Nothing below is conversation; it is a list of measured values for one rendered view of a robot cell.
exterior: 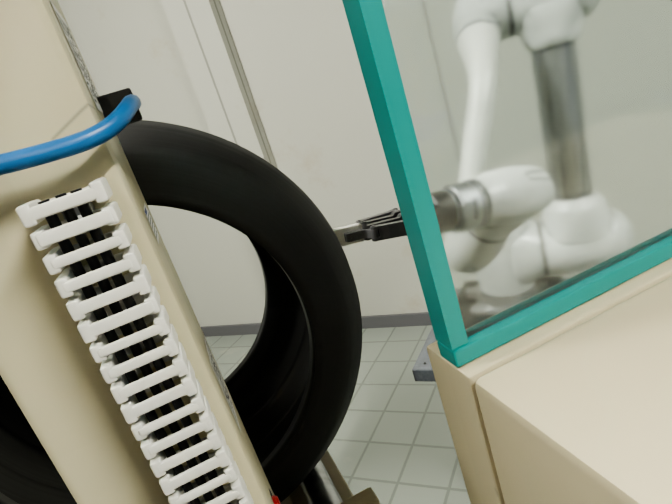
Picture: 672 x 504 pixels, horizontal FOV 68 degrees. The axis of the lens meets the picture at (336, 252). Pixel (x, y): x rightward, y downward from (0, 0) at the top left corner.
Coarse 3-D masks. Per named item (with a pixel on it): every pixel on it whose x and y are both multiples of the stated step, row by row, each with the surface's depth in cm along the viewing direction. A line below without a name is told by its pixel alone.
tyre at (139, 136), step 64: (128, 128) 56; (192, 128) 62; (192, 192) 56; (256, 192) 59; (320, 256) 63; (320, 320) 64; (0, 384) 79; (256, 384) 94; (320, 384) 66; (0, 448) 75; (256, 448) 85; (320, 448) 69
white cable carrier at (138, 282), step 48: (96, 192) 30; (48, 240) 30; (96, 240) 32; (96, 288) 34; (144, 288) 32; (96, 336) 32; (144, 336) 33; (144, 384) 34; (192, 384) 35; (144, 432) 34; (192, 432) 35; (240, 480) 38
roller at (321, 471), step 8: (320, 464) 77; (312, 472) 75; (320, 472) 75; (304, 480) 75; (312, 480) 74; (320, 480) 73; (328, 480) 74; (304, 488) 74; (312, 488) 72; (320, 488) 72; (328, 488) 72; (312, 496) 71; (320, 496) 70; (328, 496) 70; (336, 496) 70
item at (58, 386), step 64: (0, 0) 30; (0, 64) 31; (64, 64) 32; (0, 128) 32; (64, 128) 33; (0, 192) 32; (64, 192) 33; (128, 192) 35; (0, 256) 33; (0, 320) 34; (64, 320) 35; (192, 320) 43; (64, 384) 36; (64, 448) 37; (128, 448) 38
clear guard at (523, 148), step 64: (384, 0) 24; (448, 0) 25; (512, 0) 26; (576, 0) 27; (640, 0) 29; (384, 64) 24; (448, 64) 25; (512, 64) 27; (576, 64) 28; (640, 64) 30; (384, 128) 25; (448, 128) 26; (512, 128) 27; (576, 128) 29; (640, 128) 30; (448, 192) 27; (512, 192) 28; (576, 192) 30; (640, 192) 31; (448, 256) 28; (512, 256) 29; (576, 256) 31; (640, 256) 32; (448, 320) 28; (512, 320) 29
